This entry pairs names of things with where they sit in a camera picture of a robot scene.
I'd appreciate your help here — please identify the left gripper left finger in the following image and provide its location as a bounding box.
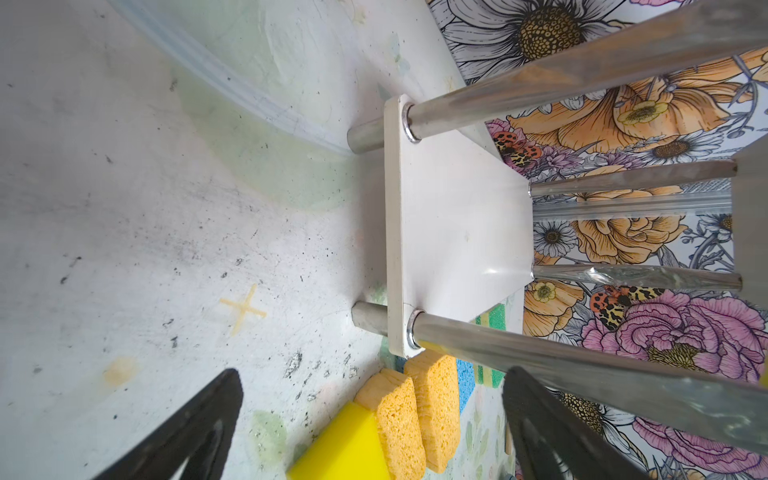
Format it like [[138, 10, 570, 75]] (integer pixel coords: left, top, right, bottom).
[[97, 368, 243, 479]]

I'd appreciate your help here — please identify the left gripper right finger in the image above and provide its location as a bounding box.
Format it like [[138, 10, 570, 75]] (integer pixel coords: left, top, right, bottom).
[[502, 367, 647, 479]]

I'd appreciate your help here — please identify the yellow sponge front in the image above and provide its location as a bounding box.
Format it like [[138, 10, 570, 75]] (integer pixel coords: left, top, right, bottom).
[[286, 402, 390, 480]]

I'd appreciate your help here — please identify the white two-tier shelf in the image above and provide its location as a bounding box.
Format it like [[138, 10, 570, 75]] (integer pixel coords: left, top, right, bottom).
[[348, 1, 767, 453]]

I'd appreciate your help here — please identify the blue sponge under orange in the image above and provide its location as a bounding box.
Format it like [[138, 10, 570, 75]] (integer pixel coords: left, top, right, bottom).
[[456, 359, 476, 412]]

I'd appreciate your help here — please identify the orange sponge right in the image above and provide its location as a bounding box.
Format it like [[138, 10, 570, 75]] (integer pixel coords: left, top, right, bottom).
[[404, 350, 461, 474]]

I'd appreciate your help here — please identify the green sponge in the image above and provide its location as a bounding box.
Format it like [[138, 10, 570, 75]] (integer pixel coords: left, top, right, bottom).
[[473, 304, 507, 388]]

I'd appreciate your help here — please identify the orange sponge left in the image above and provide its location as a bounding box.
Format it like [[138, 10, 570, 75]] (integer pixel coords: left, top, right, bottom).
[[354, 368, 426, 479]]

